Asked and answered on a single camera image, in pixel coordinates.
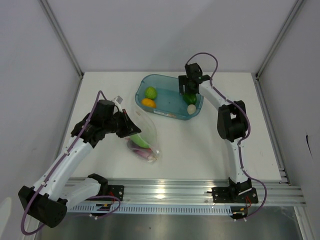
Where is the teal plastic bin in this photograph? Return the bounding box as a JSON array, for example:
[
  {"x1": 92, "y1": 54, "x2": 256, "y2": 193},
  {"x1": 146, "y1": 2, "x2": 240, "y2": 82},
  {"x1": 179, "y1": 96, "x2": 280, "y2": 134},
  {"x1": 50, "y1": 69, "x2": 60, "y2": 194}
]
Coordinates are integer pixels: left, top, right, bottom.
[{"x1": 135, "y1": 74, "x2": 204, "y2": 121}]

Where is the green bell pepper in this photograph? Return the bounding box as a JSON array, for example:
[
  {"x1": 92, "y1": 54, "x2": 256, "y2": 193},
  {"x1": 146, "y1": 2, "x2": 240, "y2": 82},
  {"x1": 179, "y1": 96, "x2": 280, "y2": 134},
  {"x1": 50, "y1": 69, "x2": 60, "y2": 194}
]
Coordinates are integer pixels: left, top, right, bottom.
[{"x1": 182, "y1": 93, "x2": 197, "y2": 105}]

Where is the aluminium frame post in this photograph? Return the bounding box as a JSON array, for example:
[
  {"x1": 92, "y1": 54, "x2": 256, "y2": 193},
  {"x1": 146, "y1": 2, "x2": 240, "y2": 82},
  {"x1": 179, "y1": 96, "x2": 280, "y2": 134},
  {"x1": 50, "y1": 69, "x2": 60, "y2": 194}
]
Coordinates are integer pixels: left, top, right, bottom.
[
  {"x1": 253, "y1": 0, "x2": 307, "y2": 78},
  {"x1": 37, "y1": 0, "x2": 85, "y2": 78}
]

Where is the red chili pepper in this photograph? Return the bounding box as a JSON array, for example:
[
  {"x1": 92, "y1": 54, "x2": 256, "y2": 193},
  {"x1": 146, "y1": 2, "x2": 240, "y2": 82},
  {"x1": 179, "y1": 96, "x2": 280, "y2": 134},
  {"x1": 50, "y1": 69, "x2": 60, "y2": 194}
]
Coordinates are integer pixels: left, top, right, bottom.
[{"x1": 135, "y1": 148, "x2": 153, "y2": 153}]

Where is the orange mango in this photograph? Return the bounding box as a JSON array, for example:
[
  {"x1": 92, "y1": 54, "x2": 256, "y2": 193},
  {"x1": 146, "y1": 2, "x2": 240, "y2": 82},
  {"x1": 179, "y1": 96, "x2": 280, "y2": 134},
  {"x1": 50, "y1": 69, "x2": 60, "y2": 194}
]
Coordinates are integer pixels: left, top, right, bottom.
[{"x1": 141, "y1": 98, "x2": 157, "y2": 108}]

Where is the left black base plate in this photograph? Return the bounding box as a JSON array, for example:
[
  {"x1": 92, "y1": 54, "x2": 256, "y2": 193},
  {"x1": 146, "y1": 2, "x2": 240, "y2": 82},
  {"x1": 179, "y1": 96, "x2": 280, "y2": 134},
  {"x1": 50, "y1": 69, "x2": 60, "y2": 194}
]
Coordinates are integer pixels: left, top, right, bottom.
[{"x1": 107, "y1": 185, "x2": 125, "y2": 201}]

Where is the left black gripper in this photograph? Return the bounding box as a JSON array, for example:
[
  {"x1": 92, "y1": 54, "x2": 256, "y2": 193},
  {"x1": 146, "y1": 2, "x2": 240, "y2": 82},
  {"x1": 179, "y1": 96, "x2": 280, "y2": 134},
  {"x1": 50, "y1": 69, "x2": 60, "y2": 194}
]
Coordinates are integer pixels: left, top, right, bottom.
[{"x1": 104, "y1": 109, "x2": 142, "y2": 138}]

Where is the white slotted cable duct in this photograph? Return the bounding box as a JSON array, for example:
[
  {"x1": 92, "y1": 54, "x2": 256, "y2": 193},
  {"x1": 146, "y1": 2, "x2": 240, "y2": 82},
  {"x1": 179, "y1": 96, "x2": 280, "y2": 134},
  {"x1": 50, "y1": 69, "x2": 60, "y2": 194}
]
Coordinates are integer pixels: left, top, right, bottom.
[{"x1": 69, "y1": 202, "x2": 245, "y2": 216}]

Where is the green custard apple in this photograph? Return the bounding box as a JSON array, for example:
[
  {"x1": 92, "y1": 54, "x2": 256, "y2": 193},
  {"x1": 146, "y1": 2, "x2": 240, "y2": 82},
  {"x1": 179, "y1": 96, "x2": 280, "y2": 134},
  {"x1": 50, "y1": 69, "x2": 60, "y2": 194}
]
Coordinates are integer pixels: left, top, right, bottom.
[{"x1": 144, "y1": 86, "x2": 158, "y2": 100}]

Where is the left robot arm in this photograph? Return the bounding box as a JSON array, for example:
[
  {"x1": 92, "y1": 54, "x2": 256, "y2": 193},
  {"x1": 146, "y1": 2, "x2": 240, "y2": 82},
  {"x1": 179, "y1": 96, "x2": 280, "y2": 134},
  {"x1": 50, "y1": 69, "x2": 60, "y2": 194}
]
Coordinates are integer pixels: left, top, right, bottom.
[{"x1": 18, "y1": 96, "x2": 141, "y2": 228}]

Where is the left aluminium frame post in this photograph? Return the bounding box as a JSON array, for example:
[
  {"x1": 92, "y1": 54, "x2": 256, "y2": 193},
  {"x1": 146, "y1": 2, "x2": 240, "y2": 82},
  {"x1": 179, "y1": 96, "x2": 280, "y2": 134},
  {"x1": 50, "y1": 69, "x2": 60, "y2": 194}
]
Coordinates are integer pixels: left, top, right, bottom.
[{"x1": 37, "y1": 0, "x2": 85, "y2": 78}]

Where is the aluminium mounting rail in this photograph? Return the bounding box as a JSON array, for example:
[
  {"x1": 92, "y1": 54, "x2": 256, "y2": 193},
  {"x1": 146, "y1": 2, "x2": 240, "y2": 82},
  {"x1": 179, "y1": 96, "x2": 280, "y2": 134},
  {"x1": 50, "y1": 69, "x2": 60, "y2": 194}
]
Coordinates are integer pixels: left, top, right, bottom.
[{"x1": 108, "y1": 179, "x2": 306, "y2": 207}]

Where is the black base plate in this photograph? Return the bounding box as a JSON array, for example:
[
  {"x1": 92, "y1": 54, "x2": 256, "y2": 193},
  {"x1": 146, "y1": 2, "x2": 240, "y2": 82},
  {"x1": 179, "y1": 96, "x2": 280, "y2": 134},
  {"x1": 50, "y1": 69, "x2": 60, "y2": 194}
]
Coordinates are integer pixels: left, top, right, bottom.
[
  {"x1": 107, "y1": 185, "x2": 125, "y2": 201},
  {"x1": 206, "y1": 187, "x2": 259, "y2": 204}
]

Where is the white egg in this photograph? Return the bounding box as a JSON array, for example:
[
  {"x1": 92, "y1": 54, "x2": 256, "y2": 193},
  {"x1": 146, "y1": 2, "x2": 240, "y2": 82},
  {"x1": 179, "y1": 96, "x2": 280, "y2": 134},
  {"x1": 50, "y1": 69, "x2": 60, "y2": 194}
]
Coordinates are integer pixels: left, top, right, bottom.
[{"x1": 187, "y1": 104, "x2": 197, "y2": 115}]

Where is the right aluminium frame post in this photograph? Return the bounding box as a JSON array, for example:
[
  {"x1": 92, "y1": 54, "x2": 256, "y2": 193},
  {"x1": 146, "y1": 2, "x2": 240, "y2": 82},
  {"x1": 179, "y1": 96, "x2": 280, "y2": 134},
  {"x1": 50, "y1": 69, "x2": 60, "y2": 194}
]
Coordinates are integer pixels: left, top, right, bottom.
[{"x1": 253, "y1": 0, "x2": 307, "y2": 78}]

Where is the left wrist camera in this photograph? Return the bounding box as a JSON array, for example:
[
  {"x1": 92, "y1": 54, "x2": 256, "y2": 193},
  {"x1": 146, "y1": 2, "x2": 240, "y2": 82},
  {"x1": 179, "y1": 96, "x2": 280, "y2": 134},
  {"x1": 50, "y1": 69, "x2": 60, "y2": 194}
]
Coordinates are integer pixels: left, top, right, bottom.
[{"x1": 111, "y1": 95, "x2": 123, "y2": 110}]

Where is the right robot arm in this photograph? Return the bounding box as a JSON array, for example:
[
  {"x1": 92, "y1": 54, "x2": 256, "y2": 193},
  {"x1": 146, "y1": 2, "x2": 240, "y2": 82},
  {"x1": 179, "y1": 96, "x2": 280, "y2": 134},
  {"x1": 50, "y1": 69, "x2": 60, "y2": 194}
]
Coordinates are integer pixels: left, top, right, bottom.
[{"x1": 178, "y1": 63, "x2": 253, "y2": 203}]

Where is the light green cucumber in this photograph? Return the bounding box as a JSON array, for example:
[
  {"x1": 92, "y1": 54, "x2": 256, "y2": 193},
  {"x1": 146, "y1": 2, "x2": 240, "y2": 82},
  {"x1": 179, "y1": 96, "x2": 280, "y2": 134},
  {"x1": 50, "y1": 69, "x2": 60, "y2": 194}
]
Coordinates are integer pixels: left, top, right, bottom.
[{"x1": 130, "y1": 134, "x2": 150, "y2": 149}]

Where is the clear zip top bag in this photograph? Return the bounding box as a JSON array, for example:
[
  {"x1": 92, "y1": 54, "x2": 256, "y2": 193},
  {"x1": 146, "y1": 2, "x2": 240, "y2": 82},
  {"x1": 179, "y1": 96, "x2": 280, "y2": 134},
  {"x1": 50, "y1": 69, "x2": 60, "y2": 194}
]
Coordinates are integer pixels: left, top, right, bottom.
[{"x1": 125, "y1": 105, "x2": 161, "y2": 163}]

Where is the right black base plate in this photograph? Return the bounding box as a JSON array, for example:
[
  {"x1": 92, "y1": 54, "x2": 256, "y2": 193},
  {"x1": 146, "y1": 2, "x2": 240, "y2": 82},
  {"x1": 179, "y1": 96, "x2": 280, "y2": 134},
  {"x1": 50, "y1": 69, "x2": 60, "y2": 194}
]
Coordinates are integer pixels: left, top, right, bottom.
[{"x1": 206, "y1": 187, "x2": 259, "y2": 204}]

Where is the purple eggplant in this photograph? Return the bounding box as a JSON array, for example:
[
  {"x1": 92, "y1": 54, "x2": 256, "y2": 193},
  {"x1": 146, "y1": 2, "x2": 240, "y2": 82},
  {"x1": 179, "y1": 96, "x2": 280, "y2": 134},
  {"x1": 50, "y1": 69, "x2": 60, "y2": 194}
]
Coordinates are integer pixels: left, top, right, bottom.
[{"x1": 127, "y1": 141, "x2": 157, "y2": 162}]

